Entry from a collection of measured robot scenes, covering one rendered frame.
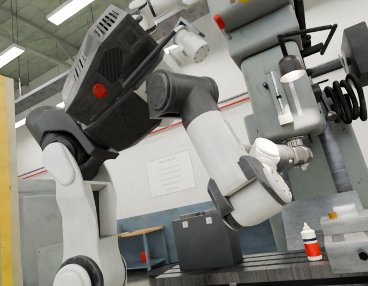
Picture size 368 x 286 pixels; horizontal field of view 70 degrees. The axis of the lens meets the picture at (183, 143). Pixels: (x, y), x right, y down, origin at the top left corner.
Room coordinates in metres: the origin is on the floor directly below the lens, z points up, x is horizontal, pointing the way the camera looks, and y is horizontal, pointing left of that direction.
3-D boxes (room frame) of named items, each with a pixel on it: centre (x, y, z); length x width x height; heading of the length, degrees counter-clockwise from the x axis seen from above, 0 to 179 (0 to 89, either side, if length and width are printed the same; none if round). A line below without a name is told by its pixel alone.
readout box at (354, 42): (1.04, -0.81, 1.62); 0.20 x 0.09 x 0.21; 155
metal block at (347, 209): (0.88, -0.45, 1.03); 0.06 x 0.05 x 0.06; 64
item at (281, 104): (0.81, -0.33, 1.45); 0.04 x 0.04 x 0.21; 65
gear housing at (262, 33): (0.95, -0.40, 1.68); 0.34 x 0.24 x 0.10; 155
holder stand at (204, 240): (1.10, -0.01, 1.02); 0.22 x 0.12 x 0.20; 66
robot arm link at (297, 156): (0.85, -0.31, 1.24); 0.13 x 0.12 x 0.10; 40
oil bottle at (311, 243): (0.89, -0.33, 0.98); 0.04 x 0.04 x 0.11
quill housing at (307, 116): (0.92, -0.38, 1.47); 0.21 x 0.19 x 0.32; 65
